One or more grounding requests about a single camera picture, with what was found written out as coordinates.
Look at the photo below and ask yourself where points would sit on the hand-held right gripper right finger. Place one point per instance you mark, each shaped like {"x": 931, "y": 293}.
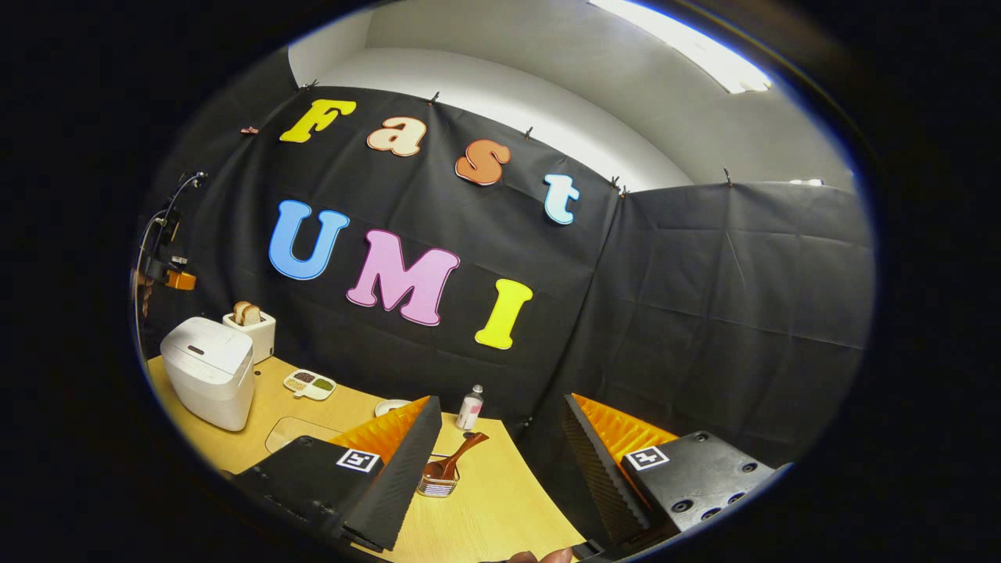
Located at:
{"x": 598, "y": 477}

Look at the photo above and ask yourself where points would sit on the short ceiling light strip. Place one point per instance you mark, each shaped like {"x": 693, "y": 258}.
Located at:
{"x": 805, "y": 182}

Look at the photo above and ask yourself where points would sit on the white round plate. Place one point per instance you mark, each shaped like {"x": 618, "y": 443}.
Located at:
{"x": 389, "y": 407}

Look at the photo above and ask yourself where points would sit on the black backdrop cloth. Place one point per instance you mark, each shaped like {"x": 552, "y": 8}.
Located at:
{"x": 704, "y": 297}

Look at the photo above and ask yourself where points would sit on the small clear bottle pink label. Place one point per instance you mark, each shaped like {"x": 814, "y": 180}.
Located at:
{"x": 469, "y": 410}

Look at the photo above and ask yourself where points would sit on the toasted bread slice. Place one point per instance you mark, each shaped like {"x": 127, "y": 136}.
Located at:
{"x": 239, "y": 311}
{"x": 252, "y": 316}

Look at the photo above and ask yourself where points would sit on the white toaster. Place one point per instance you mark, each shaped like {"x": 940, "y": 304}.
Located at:
{"x": 262, "y": 340}

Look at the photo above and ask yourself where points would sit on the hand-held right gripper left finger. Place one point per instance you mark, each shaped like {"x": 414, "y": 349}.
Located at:
{"x": 399, "y": 485}

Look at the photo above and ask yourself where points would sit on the brown wooden spoon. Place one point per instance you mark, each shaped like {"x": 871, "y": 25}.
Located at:
{"x": 450, "y": 461}

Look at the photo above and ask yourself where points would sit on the white rice cooker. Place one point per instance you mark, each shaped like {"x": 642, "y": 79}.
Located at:
{"x": 207, "y": 375}

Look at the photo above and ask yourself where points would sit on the pale rounded tray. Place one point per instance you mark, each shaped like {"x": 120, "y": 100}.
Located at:
{"x": 301, "y": 434}

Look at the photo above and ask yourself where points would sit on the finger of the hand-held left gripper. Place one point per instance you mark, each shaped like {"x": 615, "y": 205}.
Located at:
{"x": 181, "y": 280}

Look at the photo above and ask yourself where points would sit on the white divided grain dish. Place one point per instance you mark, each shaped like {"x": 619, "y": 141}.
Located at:
{"x": 309, "y": 385}

